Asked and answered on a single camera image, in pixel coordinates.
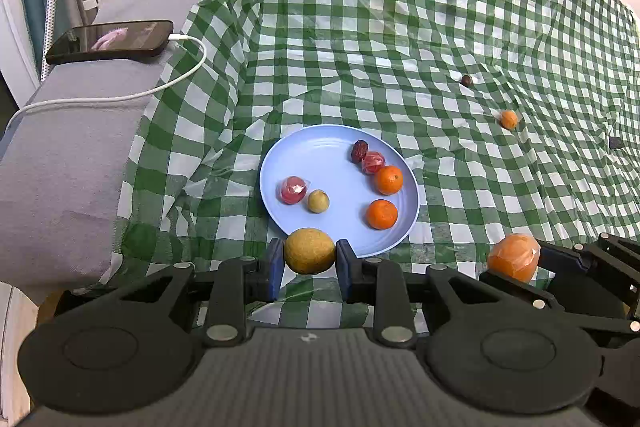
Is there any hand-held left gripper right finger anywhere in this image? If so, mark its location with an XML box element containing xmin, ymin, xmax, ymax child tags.
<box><xmin>336</xmin><ymin>239</ymin><xmax>571</xmax><ymax>349</ymax></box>

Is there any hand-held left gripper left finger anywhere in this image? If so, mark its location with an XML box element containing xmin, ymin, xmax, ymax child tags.
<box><xmin>52</xmin><ymin>238</ymin><xmax>286</xmax><ymax>349</ymax></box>

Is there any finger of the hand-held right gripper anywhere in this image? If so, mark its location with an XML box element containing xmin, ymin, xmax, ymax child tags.
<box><xmin>537</xmin><ymin>233</ymin><xmax>640</xmax><ymax>305</ymax></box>
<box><xmin>479</xmin><ymin>269</ymin><xmax>640</xmax><ymax>334</ymax></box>

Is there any small yellow longan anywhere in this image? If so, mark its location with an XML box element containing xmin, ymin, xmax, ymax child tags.
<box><xmin>283</xmin><ymin>228</ymin><xmax>337</xmax><ymax>275</ymax></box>
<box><xmin>307</xmin><ymin>189</ymin><xmax>330</xmax><ymax>213</ymax></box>

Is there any green white checked tablecloth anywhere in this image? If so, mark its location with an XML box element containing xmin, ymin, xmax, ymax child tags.
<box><xmin>117</xmin><ymin>0</ymin><xmax>640</xmax><ymax>333</ymax></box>

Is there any bare orange mandarin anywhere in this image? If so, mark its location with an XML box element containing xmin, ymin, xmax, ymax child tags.
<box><xmin>366</xmin><ymin>199</ymin><xmax>399</xmax><ymax>231</ymax></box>
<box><xmin>375</xmin><ymin>165</ymin><xmax>405</xmax><ymax>196</ymax></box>

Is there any plastic-wrapped red plum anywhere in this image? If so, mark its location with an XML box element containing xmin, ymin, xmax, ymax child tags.
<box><xmin>276</xmin><ymin>175</ymin><xmax>311</xmax><ymax>206</ymax></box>
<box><xmin>361</xmin><ymin>151</ymin><xmax>387</xmax><ymax>175</ymax></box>

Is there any black smartphone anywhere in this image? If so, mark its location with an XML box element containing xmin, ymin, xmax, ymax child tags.
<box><xmin>45</xmin><ymin>20</ymin><xmax>174</xmax><ymax>66</ymax></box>

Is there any white charging cable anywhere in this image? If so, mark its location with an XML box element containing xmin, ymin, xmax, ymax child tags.
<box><xmin>7</xmin><ymin>34</ymin><xmax>207</xmax><ymax>142</ymax></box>

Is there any light blue plate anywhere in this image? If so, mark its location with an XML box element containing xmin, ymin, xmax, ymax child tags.
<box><xmin>258</xmin><ymin>124</ymin><xmax>420</xmax><ymax>258</ymax></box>

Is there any grey sofa armrest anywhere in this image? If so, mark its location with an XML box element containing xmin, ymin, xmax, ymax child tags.
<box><xmin>0</xmin><ymin>0</ymin><xmax>198</xmax><ymax>293</ymax></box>

